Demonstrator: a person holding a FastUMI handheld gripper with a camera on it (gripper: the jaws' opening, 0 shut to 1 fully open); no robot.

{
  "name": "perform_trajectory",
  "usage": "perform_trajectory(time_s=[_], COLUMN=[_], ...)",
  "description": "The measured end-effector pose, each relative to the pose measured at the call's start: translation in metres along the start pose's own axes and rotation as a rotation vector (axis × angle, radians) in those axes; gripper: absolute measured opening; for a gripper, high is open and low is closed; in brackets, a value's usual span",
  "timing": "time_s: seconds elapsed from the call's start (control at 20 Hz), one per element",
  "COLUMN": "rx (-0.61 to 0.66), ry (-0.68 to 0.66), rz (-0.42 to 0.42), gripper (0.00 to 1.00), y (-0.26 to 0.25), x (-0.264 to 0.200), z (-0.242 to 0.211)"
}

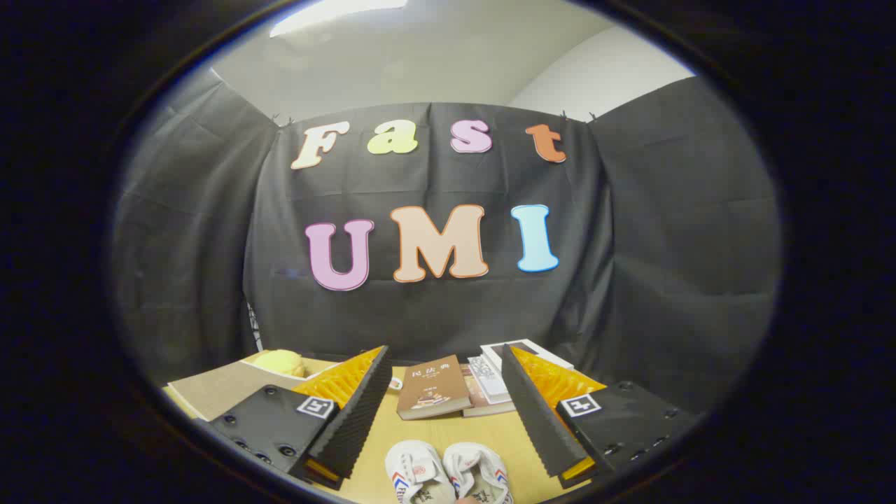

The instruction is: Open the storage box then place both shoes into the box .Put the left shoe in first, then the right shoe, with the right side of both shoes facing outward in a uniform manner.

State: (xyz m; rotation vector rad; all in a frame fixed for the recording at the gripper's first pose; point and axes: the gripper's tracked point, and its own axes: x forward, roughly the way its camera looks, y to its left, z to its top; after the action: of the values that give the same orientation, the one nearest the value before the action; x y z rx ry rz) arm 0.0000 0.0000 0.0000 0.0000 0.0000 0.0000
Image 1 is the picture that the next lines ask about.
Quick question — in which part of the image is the yellow plush toy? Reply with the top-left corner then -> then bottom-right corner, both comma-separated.
251,349 -> 307,379

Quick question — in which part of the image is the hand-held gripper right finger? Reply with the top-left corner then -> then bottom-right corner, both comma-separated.
500,344 -> 701,489

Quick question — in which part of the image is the tan storage box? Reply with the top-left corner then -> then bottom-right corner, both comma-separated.
164,352 -> 340,421

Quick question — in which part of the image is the brown paperback book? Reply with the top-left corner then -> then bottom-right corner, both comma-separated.
396,354 -> 472,421

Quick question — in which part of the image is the white canvas shoe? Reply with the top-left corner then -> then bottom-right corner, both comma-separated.
384,440 -> 457,504
442,441 -> 513,504

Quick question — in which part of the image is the white wire rack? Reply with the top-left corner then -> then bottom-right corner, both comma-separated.
246,302 -> 265,352

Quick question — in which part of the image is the black backdrop cloth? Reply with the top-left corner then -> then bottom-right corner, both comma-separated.
112,70 -> 782,415

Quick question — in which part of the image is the white patterned book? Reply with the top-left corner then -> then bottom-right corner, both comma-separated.
467,355 -> 510,405

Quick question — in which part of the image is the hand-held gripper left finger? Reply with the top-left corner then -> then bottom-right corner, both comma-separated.
209,345 -> 393,491

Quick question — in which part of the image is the reddish brown book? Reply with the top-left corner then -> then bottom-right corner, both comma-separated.
460,364 -> 517,418

